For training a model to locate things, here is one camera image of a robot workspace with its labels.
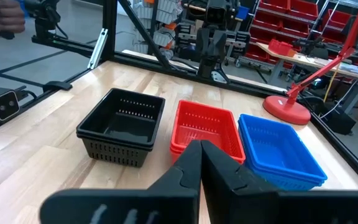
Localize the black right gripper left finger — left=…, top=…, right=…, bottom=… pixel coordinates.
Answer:
left=147, top=139, right=203, bottom=198

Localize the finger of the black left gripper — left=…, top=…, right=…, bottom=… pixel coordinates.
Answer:
left=213, top=29, right=229, bottom=60
left=196, top=27, right=211, bottom=60

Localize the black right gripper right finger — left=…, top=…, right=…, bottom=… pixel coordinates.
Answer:
left=201, top=139, right=280, bottom=224

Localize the red slotted plastic basket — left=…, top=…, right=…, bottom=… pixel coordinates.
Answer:
left=170, top=145, right=188, bottom=165
left=170, top=99, right=247, bottom=165

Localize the small blue bin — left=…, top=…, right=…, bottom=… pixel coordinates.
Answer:
left=236, top=5, right=250, bottom=21

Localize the white bin rack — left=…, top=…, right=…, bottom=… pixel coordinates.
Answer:
left=131, top=0, right=180, bottom=60

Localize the red bin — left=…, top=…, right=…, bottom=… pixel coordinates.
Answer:
left=267, top=38, right=294, bottom=57

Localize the red storage bins rack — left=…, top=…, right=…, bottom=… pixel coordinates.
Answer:
left=246, top=0, right=358, bottom=70

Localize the wooden work table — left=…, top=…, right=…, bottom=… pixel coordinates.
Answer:
left=255, top=42, right=358, bottom=83

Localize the red lamp stand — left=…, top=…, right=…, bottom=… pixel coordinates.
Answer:
left=262, top=0, right=358, bottom=126

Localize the black floor box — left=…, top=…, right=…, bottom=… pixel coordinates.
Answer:
left=324, top=107, right=357, bottom=136

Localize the black plastic foot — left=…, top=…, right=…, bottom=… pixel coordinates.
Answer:
left=42, top=80, right=73, bottom=93

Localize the black clamp-mounted device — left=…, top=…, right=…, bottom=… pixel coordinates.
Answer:
left=23, top=0, right=62, bottom=42

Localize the person's hand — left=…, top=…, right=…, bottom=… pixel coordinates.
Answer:
left=0, top=0, right=27, bottom=35

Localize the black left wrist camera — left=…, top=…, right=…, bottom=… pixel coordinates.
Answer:
left=205, top=0, right=227, bottom=25

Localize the black diagonal frame brace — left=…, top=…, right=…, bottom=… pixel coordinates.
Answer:
left=117, top=0, right=173, bottom=70

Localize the black vertical frame post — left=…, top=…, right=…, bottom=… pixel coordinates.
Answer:
left=101, top=0, right=118, bottom=63

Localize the silver metal bracket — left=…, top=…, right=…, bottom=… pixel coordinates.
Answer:
left=87, top=27, right=109, bottom=70

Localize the yellow cable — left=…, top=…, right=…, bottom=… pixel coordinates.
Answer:
left=323, top=60, right=342, bottom=103

